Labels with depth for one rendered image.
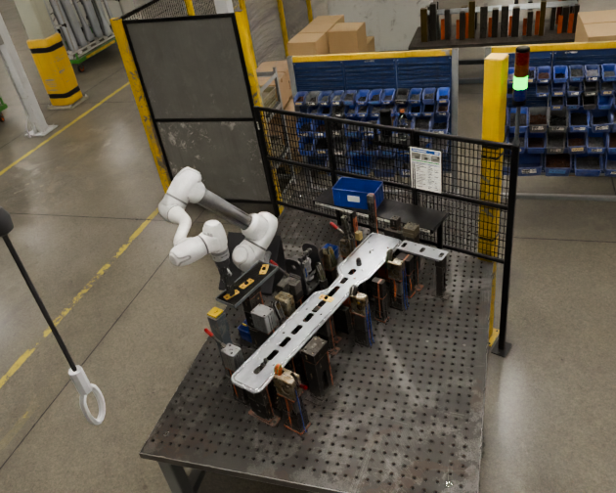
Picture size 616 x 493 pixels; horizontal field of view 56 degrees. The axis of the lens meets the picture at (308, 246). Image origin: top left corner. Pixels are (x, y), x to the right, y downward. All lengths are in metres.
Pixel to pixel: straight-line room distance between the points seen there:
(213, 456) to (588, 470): 2.06
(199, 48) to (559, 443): 4.08
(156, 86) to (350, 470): 4.06
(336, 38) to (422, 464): 5.96
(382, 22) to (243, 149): 4.82
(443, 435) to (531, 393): 1.24
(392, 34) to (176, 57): 5.08
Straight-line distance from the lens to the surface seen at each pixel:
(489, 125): 3.44
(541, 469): 3.74
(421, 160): 3.67
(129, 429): 4.27
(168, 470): 3.27
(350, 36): 7.76
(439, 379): 3.15
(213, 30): 5.30
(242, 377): 2.88
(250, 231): 3.58
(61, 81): 10.51
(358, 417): 3.01
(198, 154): 5.89
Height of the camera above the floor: 3.05
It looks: 34 degrees down
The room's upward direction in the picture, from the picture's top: 10 degrees counter-clockwise
